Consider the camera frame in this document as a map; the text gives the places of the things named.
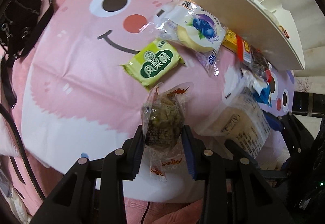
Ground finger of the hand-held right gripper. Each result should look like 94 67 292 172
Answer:
263 111 306 157
258 157 292 189

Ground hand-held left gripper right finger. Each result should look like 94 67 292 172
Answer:
181 125 295 224

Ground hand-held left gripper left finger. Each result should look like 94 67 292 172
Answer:
30 125 145 224

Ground blue and white snack packet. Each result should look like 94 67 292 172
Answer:
241 69 273 108

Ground clear bread packet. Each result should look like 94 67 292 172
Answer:
195 92 271 163

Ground dark candy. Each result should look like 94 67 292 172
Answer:
140 82 195 184

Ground red-edged dark cake packet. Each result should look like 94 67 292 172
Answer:
236 37 273 80

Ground green pastry packet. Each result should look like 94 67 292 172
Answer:
119 39 186 92

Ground blueberry print cake packet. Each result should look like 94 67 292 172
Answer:
139 0 228 78

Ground black shoulder bag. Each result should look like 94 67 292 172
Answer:
0 0 55 110

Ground pink fleece pants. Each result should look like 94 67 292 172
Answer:
94 183 209 224

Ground yellow pastry packet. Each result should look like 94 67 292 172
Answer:
221 29 239 51

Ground cartoon printed table cover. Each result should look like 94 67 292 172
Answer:
19 0 296 204

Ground pink bed sheet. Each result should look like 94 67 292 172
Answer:
0 0 84 224

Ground dark metal frame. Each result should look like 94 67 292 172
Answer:
295 91 325 118

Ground black cable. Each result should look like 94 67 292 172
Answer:
141 202 153 224
0 105 46 201

